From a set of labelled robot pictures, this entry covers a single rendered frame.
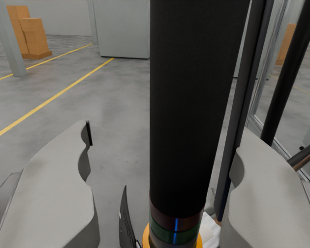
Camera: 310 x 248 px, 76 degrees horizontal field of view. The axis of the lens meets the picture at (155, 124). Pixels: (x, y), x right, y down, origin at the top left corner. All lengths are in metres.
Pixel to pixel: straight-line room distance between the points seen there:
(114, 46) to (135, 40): 0.81
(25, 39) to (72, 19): 5.91
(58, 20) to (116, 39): 7.35
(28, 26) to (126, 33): 3.16
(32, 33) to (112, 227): 7.24
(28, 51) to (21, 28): 0.73
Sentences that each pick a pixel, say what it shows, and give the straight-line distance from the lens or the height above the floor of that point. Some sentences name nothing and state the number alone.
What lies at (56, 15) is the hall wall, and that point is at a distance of 14.53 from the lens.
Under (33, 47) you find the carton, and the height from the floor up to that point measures 0.37.
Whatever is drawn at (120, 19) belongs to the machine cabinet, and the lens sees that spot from 7.48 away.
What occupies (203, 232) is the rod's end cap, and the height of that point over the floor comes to 1.53.
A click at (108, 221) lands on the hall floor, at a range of 2.06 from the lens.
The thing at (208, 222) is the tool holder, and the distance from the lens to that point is 0.21.
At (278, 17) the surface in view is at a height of 1.64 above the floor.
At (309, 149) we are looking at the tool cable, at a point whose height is 1.54.
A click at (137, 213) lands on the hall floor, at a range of 2.07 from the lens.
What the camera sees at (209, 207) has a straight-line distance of 0.70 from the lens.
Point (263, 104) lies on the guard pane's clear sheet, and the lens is 1.55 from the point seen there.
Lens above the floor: 1.70
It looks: 31 degrees down
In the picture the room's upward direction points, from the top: 1 degrees clockwise
